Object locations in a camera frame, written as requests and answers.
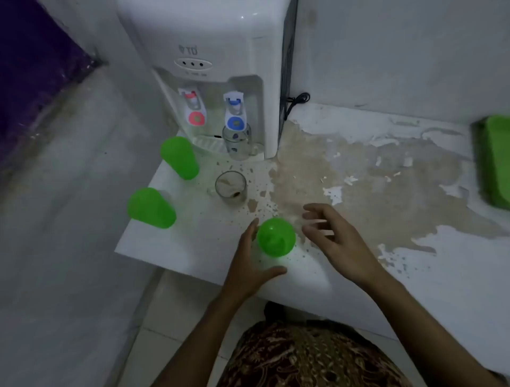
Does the green plastic cup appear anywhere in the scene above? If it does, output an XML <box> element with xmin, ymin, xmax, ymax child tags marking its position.
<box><xmin>160</xmin><ymin>136</ymin><xmax>200</xmax><ymax>181</ymax></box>
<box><xmin>256</xmin><ymin>217</ymin><xmax>297</xmax><ymax>259</ymax></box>
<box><xmin>127</xmin><ymin>187</ymin><xmax>177</xmax><ymax>230</ymax></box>

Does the person's left forearm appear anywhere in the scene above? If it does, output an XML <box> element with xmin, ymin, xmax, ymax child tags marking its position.
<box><xmin>150</xmin><ymin>293</ymin><xmax>256</xmax><ymax>387</ymax></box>

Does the blue dispenser tap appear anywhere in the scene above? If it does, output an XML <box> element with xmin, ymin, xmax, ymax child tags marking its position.
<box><xmin>223</xmin><ymin>90</ymin><xmax>244</xmax><ymax>131</ymax></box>

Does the black power cable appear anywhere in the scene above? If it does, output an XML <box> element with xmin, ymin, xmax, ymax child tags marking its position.
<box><xmin>283</xmin><ymin>92</ymin><xmax>311</xmax><ymax>120</ymax></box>

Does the green plastic tray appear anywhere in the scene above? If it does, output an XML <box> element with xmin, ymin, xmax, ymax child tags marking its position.
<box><xmin>474</xmin><ymin>114</ymin><xmax>510</xmax><ymax>210</ymax></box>

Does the purple plastic sheet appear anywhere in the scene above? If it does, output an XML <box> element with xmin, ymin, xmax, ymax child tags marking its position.
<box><xmin>0</xmin><ymin>0</ymin><xmax>98</xmax><ymax>168</ymax></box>

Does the person's right forearm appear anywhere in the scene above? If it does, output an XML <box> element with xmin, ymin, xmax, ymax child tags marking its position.
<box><xmin>360</xmin><ymin>271</ymin><xmax>507</xmax><ymax>387</ymax></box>

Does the white water dispenser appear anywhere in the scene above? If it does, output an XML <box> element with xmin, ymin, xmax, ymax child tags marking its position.
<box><xmin>115</xmin><ymin>0</ymin><xmax>299</xmax><ymax>160</ymax></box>

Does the stained clear glass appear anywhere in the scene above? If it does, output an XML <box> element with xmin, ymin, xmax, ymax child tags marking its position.
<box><xmin>215</xmin><ymin>170</ymin><xmax>248</xmax><ymax>205</ymax></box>

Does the person's left hand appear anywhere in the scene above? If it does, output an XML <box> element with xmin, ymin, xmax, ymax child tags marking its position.
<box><xmin>220</xmin><ymin>218</ymin><xmax>288</xmax><ymax>304</ymax></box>

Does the red dispenser tap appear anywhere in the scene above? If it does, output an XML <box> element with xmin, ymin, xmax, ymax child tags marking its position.
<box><xmin>177</xmin><ymin>88</ymin><xmax>207</xmax><ymax>128</ymax></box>

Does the person's right hand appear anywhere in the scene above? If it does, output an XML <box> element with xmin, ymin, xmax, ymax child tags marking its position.
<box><xmin>301</xmin><ymin>203</ymin><xmax>389</xmax><ymax>290</ymax></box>

